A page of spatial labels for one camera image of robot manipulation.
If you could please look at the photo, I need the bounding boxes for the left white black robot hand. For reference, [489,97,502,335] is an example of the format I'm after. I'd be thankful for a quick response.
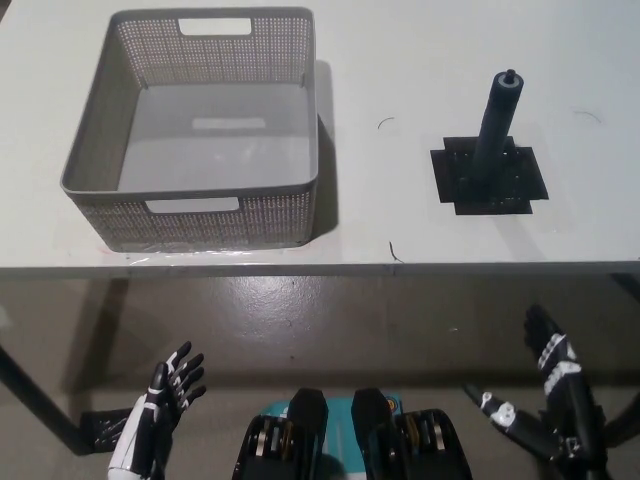
[107,341,208,475]

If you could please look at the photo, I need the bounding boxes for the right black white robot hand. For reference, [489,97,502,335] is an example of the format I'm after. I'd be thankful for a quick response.
[462,303,609,454]

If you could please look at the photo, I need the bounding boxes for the dark grey electric screwdriver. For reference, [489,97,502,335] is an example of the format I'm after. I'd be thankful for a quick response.
[473,68,523,189]

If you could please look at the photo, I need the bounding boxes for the black floor foot plate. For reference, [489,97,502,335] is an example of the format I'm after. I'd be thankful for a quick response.
[79,407,137,447]

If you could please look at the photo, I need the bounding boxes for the black metal table leg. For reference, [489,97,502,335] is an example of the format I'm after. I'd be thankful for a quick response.
[0,343,84,455]

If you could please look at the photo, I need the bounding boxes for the clear tape strip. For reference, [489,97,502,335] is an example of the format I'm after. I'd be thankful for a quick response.
[94,242,301,262]

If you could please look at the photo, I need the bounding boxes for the black perforated holder base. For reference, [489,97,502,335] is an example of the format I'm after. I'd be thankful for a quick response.
[430,135,550,217]

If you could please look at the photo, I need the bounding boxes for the grey perforated plastic basket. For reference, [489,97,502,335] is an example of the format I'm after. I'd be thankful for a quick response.
[59,6,321,253]

